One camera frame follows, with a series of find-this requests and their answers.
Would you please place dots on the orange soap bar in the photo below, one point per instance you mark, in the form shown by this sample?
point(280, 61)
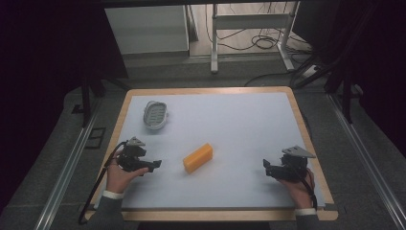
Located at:
point(198, 158)

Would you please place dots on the grey oval soap dish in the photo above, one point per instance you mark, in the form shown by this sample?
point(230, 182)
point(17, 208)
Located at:
point(155, 114)

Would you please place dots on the white metal desk frame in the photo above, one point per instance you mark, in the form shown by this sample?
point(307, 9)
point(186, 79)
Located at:
point(252, 21)

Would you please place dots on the person's left hand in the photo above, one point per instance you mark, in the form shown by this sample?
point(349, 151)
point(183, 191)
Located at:
point(119, 179)

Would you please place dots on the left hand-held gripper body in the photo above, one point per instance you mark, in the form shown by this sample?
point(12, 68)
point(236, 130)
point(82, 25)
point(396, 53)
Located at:
point(131, 158)

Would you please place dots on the aluminium rail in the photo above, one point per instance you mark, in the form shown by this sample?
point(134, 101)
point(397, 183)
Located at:
point(367, 159)
point(68, 172)

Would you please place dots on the white table mat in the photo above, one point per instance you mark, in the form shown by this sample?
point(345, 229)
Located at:
point(230, 127)

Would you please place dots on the person's right hand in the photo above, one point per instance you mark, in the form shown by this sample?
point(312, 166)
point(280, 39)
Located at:
point(298, 191)

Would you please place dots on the black metal stand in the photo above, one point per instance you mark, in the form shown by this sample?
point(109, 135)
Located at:
point(346, 92)
point(86, 99)

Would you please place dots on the white power strip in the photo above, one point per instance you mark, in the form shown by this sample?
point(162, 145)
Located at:
point(309, 71)

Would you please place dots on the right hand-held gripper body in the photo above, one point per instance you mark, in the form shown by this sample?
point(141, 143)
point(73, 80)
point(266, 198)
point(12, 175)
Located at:
point(292, 166)

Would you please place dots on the grey cabinet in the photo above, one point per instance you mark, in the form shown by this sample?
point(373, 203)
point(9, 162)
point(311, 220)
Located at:
point(146, 30)

